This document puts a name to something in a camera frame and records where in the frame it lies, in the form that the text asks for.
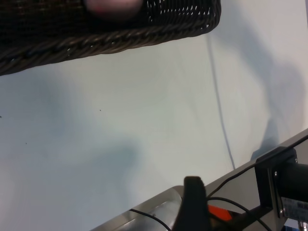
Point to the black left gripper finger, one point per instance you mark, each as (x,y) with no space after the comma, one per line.
(195,204)

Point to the pink peach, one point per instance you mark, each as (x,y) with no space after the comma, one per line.
(113,7)

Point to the brown wicker basket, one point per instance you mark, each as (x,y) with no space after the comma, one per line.
(48,29)

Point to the orange object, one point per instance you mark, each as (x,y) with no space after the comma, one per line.
(220,213)

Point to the white printed label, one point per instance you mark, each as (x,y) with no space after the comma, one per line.
(296,208)

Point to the silver metal table frame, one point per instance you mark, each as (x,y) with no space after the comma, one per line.
(243,190)

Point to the black clamp bracket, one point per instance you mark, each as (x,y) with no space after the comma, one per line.
(264,183)

